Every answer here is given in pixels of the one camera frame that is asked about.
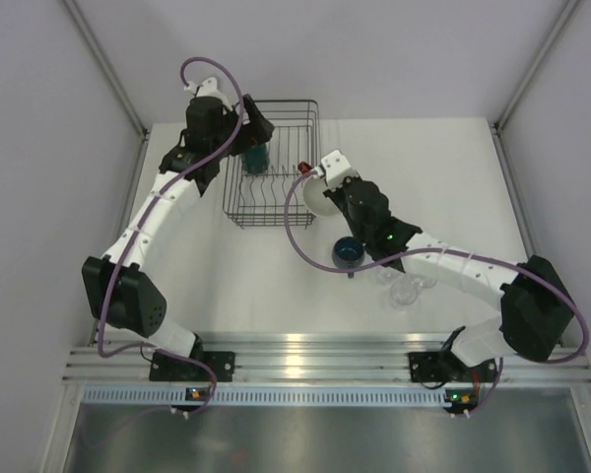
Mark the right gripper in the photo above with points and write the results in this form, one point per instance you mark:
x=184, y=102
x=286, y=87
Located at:
x=336, y=193

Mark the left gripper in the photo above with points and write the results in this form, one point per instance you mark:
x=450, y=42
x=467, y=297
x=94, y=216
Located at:
x=256, y=131

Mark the dark green mug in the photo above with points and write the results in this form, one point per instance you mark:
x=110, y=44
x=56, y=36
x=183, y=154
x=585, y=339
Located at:
x=255, y=161

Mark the red cup white inside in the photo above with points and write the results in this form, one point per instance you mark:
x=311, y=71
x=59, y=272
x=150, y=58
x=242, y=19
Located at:
x=313, y=192

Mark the wire dish rack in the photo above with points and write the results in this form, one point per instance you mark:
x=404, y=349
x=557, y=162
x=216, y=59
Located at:
x=261, y=200

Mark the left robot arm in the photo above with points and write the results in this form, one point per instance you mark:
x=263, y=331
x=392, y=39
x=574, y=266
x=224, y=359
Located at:
x=119, y=288

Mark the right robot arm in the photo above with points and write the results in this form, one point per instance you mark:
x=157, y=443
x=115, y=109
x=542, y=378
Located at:
x=529, y=296

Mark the dark blue cup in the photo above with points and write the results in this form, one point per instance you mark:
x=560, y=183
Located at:
x=348, y=254

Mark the clear glass back left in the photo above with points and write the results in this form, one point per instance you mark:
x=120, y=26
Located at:
x=387, y=276

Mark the clear glass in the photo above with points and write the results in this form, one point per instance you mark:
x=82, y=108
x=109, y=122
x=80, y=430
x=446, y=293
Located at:
x=403, y=292
x=387, y=276
x=424, y=283

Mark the clear glass front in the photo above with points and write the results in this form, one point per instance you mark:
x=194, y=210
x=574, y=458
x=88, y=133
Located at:
x=403, y=292

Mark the clear glass back right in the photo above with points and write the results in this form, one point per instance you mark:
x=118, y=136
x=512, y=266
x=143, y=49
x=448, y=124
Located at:
x=424, y=283

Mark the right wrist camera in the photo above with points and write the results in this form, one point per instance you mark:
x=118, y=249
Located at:
x=335, y=168

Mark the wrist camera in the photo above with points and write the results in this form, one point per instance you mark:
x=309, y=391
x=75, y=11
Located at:
x=208, y=88
x=335, y=168

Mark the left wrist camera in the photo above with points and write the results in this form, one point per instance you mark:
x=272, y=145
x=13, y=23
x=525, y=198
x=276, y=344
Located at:
x=208, y=88

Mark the right aluminium frame post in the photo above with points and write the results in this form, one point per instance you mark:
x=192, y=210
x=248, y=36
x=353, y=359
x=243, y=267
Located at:
x=549, y=42

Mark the aluminium frame post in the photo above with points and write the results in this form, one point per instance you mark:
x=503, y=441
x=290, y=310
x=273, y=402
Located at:
x=83, y=28
x=549, y=42

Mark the aluminium mounting rail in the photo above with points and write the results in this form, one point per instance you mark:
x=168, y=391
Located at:
x=320, y=359

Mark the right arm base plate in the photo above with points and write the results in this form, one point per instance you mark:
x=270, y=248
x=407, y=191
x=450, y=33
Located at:
x=429, y=368

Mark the left aluminium frame post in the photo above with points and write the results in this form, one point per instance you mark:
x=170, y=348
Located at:
x=83, y=28

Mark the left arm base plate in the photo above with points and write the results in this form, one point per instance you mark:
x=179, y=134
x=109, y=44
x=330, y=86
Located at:
x=166, y=369

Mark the slotted cable duct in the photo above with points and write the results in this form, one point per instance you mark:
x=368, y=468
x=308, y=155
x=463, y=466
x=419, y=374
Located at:
x=269, y=396

